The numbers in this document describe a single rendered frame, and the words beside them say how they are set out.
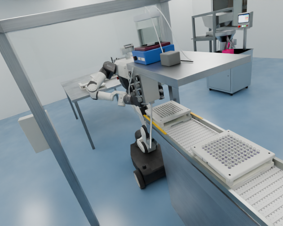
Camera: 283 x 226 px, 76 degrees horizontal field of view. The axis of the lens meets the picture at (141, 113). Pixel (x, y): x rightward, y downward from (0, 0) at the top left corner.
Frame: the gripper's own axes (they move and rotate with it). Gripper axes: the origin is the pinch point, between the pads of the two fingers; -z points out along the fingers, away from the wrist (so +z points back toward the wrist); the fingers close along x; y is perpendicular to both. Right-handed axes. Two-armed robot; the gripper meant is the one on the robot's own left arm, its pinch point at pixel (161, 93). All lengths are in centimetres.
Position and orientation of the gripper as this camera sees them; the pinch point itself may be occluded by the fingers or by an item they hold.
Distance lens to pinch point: 146.4
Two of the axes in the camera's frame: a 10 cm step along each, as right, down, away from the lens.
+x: 2.0, 8.8, 4.4
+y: -9.5, 2.9, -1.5
